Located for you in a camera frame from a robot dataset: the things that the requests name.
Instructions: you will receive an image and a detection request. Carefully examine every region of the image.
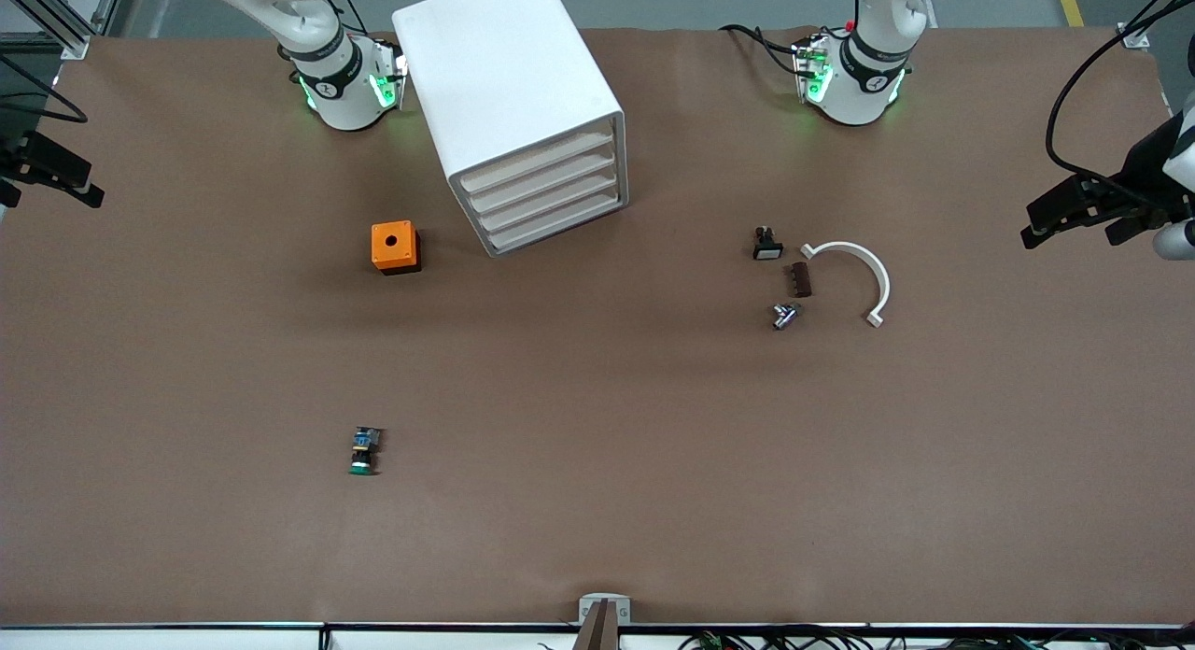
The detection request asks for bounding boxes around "grey metal mounting bracket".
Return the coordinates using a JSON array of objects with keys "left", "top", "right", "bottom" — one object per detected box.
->
[{"left": 578, "top": 593, "right": 633, "bottom": 627}]

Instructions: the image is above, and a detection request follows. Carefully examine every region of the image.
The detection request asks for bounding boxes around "black arm base cable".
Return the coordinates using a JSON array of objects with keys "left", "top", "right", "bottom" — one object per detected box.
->
[{"left": 719, "top": 22, "right": 806, "bottom": 77}]

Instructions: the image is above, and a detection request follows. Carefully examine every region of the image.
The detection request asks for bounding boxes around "white plastic drawer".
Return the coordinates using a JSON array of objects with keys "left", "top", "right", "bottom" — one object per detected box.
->
[
  {"left": 457, "top": 125, "right": 619, "bottom": 195},
  {"left": 467, "top": 146, "right": 621, "bottom": 215},
  {"left": 485, "top": 190, "right": 625, "bottom": 255},
  {"left": 476, "top": 167, "right": 623, "bottom": 235}
]

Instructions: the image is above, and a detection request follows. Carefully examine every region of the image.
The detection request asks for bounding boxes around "orange button box with hole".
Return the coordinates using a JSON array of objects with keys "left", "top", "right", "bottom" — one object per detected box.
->
[{"left": 371, "top": 220, "right": 422, "bottom": 276}]

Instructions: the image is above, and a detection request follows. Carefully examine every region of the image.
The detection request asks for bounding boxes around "long black cable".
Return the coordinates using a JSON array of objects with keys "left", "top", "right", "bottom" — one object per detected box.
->
[
  {"left": 1045, "top": 0, "right": 1195, "bottom": 208},
  {"left": 0, "top": 55, "right": 90, "bottom": 125}
]

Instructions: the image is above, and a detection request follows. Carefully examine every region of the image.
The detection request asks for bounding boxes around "black cable bundle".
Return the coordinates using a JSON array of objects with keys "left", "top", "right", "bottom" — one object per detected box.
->
[{"left": 677, "top": 629, "right": 1195, "bottom": 650}]

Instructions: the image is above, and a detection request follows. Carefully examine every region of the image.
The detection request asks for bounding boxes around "green push button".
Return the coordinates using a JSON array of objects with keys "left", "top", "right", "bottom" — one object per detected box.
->
[{"left": 348, "top": 426, "right": 385, "bottom": 477}]

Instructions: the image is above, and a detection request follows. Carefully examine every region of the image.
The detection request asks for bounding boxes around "white curved bracket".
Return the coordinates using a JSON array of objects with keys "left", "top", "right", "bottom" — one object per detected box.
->
[{"left": 800, "top": 241, "right": 892, "bottom": 329}]

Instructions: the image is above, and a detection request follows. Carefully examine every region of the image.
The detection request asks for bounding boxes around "white drawer cabinet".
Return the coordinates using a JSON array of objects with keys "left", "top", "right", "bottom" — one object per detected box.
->
[{"left": 391, "top": 0, "right": 630, "bottom": 259}]

